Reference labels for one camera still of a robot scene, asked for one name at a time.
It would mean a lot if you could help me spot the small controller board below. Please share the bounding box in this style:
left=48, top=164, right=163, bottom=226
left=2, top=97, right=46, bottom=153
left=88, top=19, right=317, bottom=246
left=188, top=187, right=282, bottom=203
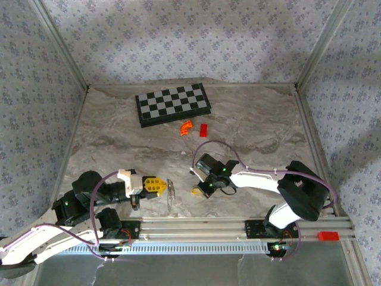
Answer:
left=99, top=243, right=132, bottom=254
left=269, top=243, right=291, bottom=254

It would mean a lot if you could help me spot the aluminium side frame rail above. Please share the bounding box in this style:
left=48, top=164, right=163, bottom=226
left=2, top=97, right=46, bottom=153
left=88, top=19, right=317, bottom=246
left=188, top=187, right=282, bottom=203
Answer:
left=49, top=88, right=90, bottom=209
left=293, top=88, right=373, bottom=286

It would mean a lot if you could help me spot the grey metal sheet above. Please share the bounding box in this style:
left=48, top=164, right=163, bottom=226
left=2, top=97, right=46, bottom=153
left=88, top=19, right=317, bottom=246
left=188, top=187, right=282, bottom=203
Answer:
left=32, top=251, right=363, bottom=286

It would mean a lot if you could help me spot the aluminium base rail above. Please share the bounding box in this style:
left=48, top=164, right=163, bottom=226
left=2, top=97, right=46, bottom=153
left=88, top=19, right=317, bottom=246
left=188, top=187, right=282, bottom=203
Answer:
left=120, top=217, right=355, bottom=242

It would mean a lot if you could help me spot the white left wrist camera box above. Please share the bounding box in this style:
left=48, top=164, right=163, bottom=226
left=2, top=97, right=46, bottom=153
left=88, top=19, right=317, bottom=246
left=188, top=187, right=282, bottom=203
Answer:
left=117, top=169, right=143, bottom=198

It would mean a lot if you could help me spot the black and grey chessboard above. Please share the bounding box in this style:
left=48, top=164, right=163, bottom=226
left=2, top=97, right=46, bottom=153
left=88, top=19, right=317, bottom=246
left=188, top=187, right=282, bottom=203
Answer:
left=135, top=82, right=213, bottom=129

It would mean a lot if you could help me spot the grey slotted cable duct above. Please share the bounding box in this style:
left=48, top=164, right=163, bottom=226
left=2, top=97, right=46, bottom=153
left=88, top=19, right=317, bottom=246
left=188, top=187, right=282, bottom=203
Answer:
left=59, top=240, right=268, bottom=256

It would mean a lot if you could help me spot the aluminium back frame rail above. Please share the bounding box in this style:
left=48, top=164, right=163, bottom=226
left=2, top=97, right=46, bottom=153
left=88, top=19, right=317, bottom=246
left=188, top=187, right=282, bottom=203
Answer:
left=88, top=80, right=298, bottom=90

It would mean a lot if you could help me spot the aluminium corner frame post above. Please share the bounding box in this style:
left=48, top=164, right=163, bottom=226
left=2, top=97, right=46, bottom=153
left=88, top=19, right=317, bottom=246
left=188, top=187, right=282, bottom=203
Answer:
left=28, top=0, right=90, bottom=92
left=294, top=0, right=357, bottom=90

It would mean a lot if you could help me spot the orange curved plastic piece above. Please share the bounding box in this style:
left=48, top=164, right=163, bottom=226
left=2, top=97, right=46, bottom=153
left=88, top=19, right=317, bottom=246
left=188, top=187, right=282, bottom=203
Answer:
left=179, top=120, right=193, bottom=137

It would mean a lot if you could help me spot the red block on base rail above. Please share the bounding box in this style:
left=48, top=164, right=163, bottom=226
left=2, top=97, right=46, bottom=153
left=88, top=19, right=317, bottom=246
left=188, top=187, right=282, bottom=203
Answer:
left=317, top=231, right=340, bottom=242

